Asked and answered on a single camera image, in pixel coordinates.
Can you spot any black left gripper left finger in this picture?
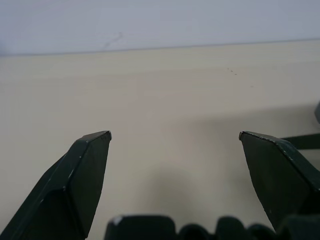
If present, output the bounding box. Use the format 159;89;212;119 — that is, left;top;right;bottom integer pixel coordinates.
0;130;113;240

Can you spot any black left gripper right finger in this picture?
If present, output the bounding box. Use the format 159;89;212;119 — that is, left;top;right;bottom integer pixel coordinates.
239;130;320;233

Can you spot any black flat strip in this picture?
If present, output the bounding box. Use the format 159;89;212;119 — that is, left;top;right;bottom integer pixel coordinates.
282;133;320;151

